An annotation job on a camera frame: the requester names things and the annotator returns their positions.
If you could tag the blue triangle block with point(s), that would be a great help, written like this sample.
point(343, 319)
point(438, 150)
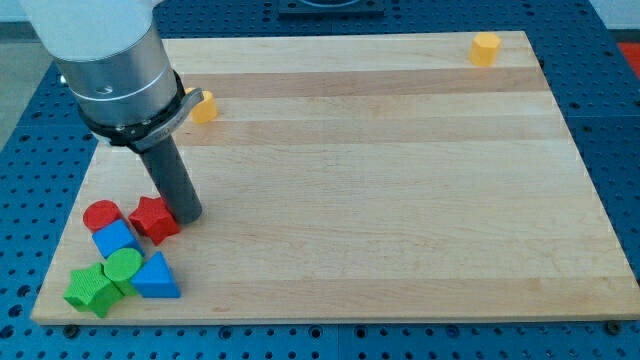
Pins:
point(155, 279)

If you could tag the red star block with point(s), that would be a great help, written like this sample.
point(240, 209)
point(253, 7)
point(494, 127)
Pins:
point(153, 219)

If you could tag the wooden board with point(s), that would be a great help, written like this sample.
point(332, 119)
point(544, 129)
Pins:
point(372, 179)

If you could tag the green cylinder block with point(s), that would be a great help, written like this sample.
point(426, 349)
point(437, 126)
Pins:
point(121, 266)

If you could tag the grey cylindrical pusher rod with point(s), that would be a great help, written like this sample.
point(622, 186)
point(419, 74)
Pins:
point(169, 174)

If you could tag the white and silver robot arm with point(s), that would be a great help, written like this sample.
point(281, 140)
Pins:
point(114, 62)

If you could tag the blue cube block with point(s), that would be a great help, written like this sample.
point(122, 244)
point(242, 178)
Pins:
point(115, 236)

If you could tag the yellow heart block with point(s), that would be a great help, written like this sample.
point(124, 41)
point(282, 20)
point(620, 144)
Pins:
point(206, 110)

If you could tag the green star block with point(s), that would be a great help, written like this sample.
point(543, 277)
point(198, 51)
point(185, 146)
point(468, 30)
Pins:
point(90, 290)

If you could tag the yellow hexagon block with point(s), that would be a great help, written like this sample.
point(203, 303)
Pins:
point(484, 49)

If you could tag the red cylinder block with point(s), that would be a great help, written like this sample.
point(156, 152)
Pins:
point(100, 214)

